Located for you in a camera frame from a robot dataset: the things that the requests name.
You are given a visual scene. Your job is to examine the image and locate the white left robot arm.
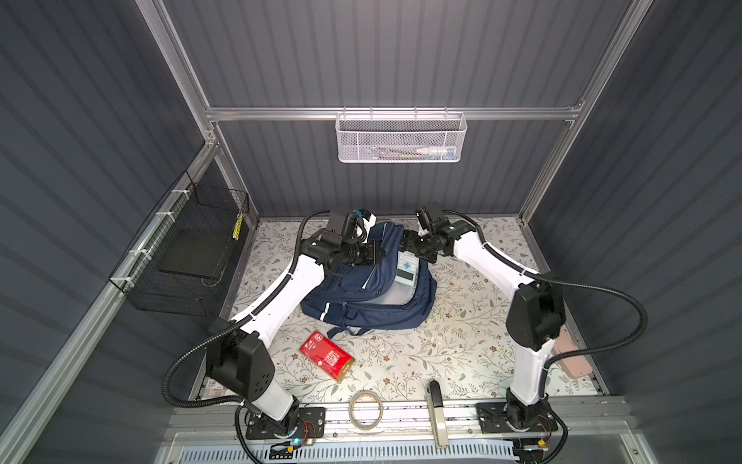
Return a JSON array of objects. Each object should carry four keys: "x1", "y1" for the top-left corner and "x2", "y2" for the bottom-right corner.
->
[{"x1": 162, "y1": 209, "x2": 384, "y2": 437}]

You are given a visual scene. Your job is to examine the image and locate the black beige box cutter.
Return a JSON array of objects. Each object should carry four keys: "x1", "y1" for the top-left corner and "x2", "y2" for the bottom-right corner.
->
[{"x1": 426, "y1": 379, "x2": 449, "y2": 450}]

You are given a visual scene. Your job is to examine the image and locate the light blue calculator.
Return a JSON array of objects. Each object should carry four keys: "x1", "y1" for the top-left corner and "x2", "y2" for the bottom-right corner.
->
[{"x1": 394, "y1": 251, "x2": 419, "y2": 287}]

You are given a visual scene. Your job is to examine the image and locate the pink glasses case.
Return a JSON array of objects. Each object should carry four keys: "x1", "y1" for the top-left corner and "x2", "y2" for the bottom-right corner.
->
[{"x1": 552, "y1": 327, "x2": 593, "y2": 380}]

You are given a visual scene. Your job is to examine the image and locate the black wire mesh basket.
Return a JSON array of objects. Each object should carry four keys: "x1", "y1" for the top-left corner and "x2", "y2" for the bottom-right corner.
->
[{"x1": 109, "y1": 176, "x2": 250, "y2": 317}]

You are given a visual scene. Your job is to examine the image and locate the navy blue backpack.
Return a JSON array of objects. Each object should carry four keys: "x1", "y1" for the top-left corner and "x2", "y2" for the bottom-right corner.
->
[{"x1": 301, "y1": 222, "x2": 438, "y2": 336}]

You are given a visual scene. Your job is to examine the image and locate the clear tape roll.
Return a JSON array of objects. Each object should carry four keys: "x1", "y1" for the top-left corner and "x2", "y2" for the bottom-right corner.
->
[{"x1": 348, "y1": 391, "x2": 385, "y2": 432}]

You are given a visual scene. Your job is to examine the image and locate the yellow tag on black basket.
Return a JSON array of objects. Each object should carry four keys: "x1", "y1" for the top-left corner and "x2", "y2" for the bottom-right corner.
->
[{"x1": 231, "y1": 213, "x2": 243, "y2": 241}]

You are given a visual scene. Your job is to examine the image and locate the red gold tin box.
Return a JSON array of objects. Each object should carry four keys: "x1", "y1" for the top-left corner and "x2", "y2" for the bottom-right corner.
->
[{"x1": 300, "y1": 331, "x2": 355, "y2": 383}]

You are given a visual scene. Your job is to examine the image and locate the white wire mesh basket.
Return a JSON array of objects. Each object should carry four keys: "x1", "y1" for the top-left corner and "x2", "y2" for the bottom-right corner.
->
[{"x1": 334, "y1": 109, "x2": 468, "y2": 164}]

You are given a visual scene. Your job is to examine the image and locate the markers in white basket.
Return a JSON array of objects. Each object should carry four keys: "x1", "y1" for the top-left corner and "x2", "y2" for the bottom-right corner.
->
[{"x1": 371, "y1": 146, "x2": 459, "y2": 162}]

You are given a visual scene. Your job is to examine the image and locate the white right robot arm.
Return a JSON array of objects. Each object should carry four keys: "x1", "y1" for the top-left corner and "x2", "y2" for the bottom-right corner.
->
[{"x1": 402, "y1": 203, "x2": 648, "y2": 463}]

